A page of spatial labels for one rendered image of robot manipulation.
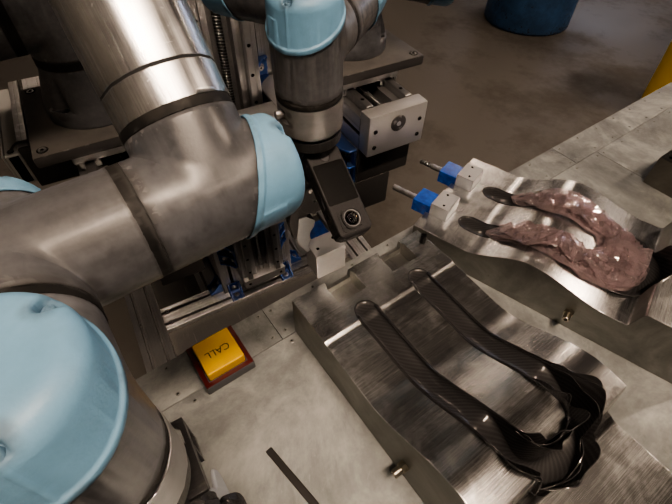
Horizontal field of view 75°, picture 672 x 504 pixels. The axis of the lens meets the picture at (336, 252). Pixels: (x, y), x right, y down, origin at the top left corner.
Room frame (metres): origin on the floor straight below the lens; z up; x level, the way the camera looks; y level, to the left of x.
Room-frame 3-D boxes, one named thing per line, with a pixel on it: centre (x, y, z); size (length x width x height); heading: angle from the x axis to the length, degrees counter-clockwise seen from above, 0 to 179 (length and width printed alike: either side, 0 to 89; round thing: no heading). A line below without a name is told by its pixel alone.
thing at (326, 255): (0.47, 0.04, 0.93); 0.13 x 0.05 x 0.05; 31
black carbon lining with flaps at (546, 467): (0.27, -0.19, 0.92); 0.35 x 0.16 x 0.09; 37
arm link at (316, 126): (0.45, 0.04, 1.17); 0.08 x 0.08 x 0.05
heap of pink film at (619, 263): (0.53, -0.42, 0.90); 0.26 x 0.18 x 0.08; 54
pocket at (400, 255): (0.47, -0.10, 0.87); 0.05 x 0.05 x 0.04; 37
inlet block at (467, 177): (0.73, -0.23, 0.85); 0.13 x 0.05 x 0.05; 54
